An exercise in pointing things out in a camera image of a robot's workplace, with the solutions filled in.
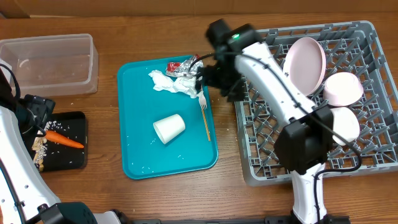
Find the white round plate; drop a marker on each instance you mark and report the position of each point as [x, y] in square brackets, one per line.
[305, 64]

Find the white napkin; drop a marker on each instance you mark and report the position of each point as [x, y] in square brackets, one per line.
[184, 85]

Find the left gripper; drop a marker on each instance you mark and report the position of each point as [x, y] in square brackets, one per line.
[41, 107]

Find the white paper cup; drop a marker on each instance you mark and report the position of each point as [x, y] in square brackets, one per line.
[168, 128]

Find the white bowl with peanuts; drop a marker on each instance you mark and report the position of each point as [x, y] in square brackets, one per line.
[345, 123]

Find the teal plastic serving tray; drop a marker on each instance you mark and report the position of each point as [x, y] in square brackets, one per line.
[143, 154]

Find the clear plastic storage bin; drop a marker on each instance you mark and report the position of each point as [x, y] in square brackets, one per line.
[55, 65]

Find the orange carrot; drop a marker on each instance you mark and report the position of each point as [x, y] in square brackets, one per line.
[60, 139]

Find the grey plastic dishwasher rack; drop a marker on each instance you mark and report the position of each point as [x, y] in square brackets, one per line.
[349, 47]

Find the wooden chopstick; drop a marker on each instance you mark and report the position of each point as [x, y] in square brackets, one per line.
[206, 125]

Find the white plastic fork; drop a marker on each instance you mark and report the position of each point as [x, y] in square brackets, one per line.
[202, 100]

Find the crumpled silver foil wrapper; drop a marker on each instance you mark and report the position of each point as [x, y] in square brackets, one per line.
[183, 69]

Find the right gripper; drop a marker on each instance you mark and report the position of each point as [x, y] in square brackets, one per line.
[237, 89]

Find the pile of rice and peanuts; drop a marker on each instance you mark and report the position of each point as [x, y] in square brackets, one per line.
[50, 156]

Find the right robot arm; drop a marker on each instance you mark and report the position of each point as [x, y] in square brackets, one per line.
[303, 144]

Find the black rectangular waste tray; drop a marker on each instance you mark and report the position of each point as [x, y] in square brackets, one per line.
[78, 130]

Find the white bowl with rice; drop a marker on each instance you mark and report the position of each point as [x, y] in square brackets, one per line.
[342, 89]

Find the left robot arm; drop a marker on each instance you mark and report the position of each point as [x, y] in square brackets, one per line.
[25, 197]

